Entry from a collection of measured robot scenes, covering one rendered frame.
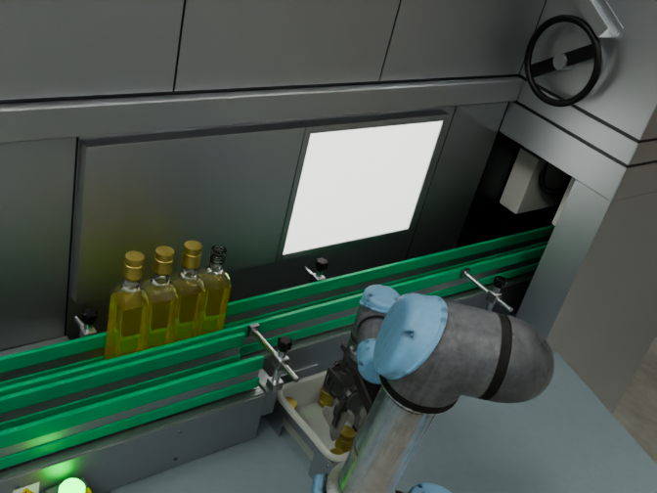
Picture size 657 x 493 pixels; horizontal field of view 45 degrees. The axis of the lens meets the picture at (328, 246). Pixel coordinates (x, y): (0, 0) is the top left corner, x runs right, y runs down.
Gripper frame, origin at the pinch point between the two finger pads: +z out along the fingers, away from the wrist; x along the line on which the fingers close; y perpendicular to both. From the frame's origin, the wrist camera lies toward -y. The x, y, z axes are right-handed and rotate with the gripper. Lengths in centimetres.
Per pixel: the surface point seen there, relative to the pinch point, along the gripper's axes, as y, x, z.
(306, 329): 22.2, -2.1, -10.4
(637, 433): 7, -178, 80
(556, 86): 30, -70, -62
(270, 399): 10.6, 13.5, -5.3
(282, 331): 22.4, 4.6, -11.6
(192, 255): 25, 28, -34
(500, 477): -20.6, -29.0, 5.4
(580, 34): 30, -70, -75
